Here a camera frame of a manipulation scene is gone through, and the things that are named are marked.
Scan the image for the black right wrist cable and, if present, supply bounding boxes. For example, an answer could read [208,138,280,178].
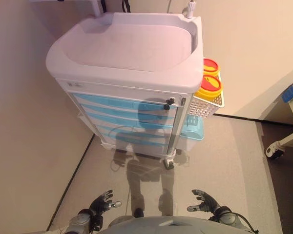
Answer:
[234,212,259,232]

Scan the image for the blue front cart drawer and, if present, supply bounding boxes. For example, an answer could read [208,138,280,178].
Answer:
[72,92,180,110]
[81,103,178,117]
[92,123,173,137]
[99,133,171,149]

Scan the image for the white medical cart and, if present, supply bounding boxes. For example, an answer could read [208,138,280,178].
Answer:
[45,11,205,169]

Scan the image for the black cart keys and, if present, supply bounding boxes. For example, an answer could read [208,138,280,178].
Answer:
[164,97,175,111]

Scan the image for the light blue bin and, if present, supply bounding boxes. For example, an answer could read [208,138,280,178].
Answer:
[182,114,205,141]

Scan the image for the white perforated side basket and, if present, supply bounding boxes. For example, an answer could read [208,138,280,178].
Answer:
[187,73,226,118]

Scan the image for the yellow sharps container red lid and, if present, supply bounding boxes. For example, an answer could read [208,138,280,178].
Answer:
[203,58,221,78]
[194,75,222,99]

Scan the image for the blue plastic bed corner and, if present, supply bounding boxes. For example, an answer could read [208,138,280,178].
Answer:
[282,85,293,103]

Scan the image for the cart caster wheel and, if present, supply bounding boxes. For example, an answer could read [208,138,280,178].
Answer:
[163,157,175,169]

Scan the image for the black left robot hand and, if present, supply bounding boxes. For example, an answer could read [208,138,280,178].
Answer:
[89,190,122,217]

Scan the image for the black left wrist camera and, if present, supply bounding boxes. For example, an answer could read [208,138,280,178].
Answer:
[92,216,105,231]

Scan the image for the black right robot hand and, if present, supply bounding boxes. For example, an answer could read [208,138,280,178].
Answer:
[187,189,223,219]

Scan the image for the white bed caster wheel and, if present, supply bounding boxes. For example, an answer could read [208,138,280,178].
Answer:
[266,143,285,160]

